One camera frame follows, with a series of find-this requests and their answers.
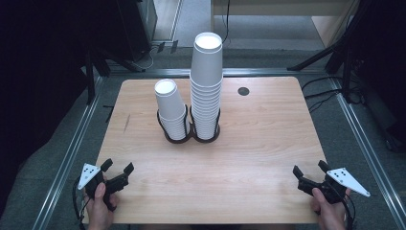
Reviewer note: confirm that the light wooden desk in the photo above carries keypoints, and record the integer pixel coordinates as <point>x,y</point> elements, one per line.
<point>287,8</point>

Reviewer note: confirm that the black round table grommet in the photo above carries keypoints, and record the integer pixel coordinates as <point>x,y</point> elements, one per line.
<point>243,91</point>

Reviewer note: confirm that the black cabinet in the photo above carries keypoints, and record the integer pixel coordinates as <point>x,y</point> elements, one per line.
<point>134,28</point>

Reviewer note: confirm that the short stack of white cups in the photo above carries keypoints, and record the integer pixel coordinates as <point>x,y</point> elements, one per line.
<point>169,102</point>

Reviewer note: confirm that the black metal stand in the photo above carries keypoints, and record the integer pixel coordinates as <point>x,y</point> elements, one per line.
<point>90,80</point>

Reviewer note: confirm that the person's right hand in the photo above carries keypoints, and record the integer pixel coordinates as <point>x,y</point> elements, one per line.
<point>332,215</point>

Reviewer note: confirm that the black tripod stand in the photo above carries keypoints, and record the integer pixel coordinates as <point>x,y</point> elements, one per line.
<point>319,55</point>

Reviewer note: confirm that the tall stack of white cups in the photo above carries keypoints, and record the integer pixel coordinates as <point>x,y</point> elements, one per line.
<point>206,70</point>

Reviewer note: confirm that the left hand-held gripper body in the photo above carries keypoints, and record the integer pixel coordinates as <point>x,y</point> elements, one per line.
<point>91,174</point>

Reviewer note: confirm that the person's left hand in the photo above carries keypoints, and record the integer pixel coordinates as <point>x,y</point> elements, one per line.
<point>99,212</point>

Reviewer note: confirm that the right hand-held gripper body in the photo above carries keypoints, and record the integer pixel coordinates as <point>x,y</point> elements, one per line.
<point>346,180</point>

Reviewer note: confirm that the aluminium frame rail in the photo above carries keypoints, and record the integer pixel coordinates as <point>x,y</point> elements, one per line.
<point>68,159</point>
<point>367,150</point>
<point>255,72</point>

